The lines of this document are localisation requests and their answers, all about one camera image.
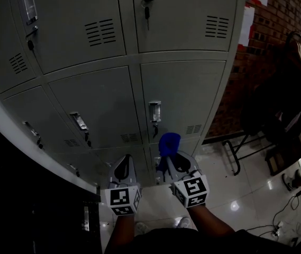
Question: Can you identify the person's left forearm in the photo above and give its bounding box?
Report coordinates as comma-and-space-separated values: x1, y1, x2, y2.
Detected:
105, 214, 135, 254

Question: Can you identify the person's shoe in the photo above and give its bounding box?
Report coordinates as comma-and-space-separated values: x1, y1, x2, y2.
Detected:
281, 173, 295, 192
176, 216, 192, 229
134, 221, 149, 235

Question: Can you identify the person's black shirt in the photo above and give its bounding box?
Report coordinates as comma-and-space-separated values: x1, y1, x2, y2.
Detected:
131, 228, 294, 254

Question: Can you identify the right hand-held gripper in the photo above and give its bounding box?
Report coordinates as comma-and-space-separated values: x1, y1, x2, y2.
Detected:
163, 152, 209, 208

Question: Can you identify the grey metal locker door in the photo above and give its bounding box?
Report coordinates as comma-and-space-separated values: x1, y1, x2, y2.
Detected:
140, 60, 227, 144

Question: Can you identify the black floor cable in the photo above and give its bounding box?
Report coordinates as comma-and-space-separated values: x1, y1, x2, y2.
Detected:
245, 192, 301, 238

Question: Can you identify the person's left shoe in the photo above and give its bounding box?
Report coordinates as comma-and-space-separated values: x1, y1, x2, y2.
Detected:
134, 221, 149, 235

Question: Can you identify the person's right shoe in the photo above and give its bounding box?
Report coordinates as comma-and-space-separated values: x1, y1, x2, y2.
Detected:
176, 216, 192, 229

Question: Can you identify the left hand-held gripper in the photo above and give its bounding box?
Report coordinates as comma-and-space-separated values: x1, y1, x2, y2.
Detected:
104, 154, 142, 216

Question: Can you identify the black box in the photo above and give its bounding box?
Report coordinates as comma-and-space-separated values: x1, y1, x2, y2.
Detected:
265, 149, 286, 176

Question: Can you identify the black metal rack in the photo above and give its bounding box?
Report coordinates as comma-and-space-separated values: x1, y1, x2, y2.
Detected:
222, 31, 301, 176

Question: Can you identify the small white wall paper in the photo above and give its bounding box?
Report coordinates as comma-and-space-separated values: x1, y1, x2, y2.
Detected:
239, 6, 256, 46

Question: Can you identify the white power strip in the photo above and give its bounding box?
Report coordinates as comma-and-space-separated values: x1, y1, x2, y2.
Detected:
271, 221, 285, 238

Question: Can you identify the set of chrome recessed handles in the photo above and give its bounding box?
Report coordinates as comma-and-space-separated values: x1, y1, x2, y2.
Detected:
0, 0, 163, 185

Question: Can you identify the blue cloth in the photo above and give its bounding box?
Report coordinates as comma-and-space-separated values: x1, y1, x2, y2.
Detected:
156, 132, 182, 173

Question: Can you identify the black side cabinet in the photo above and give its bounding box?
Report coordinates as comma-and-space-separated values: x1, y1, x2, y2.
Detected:
0, 112, 101, 254

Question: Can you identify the silver metal door handle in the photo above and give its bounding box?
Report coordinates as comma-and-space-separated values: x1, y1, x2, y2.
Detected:
83, 206, 90, 232

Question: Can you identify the person's right forearm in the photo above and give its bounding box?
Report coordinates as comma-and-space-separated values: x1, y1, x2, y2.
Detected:
188, 205, 235, 239

